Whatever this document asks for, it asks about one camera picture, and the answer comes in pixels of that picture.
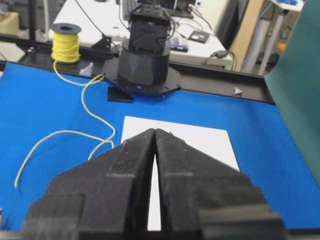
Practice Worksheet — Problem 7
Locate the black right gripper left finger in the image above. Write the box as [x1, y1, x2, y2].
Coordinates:
[23, 128, 156, 240]

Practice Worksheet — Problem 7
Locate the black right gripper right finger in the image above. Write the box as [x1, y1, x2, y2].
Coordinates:
[154, 128, 285, 240]

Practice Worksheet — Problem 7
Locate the yellow solder spool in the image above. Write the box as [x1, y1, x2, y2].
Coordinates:
[50, 23, 82, 65]

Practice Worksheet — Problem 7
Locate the blue table mat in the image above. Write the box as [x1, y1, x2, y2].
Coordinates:
[0, 63, 320, 231]

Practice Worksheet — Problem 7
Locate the white background desk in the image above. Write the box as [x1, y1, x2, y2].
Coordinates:
[53, 0, 233, 67]

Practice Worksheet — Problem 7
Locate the black rear frame rail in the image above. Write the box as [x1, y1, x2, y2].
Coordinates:
[0, 34, 274, 104]

